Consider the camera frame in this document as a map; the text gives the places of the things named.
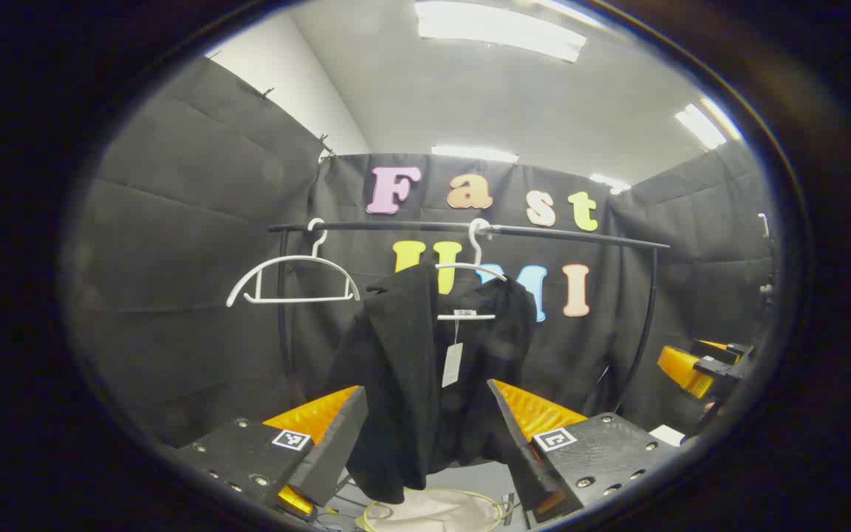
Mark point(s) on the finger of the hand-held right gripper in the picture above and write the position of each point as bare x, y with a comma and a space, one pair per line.
728, 349
680, 369

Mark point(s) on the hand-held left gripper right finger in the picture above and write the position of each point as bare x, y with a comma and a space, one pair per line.
518, 451

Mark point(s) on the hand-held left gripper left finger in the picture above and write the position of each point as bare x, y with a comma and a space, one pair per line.
333, 443

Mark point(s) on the black knit cardigan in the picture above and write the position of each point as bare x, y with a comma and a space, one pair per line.
403, 369

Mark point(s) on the white laundry hamper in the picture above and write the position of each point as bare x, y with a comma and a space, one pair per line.
433, 513

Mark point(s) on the white clothes hanger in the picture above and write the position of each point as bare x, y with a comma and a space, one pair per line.
292, 260
476, 258

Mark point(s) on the black clothes rack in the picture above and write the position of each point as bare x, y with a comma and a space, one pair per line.
580, 236

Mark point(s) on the white flat board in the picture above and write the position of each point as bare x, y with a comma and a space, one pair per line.
667, 435

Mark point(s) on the black backdrop cloth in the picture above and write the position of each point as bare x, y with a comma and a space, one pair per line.
196, 244

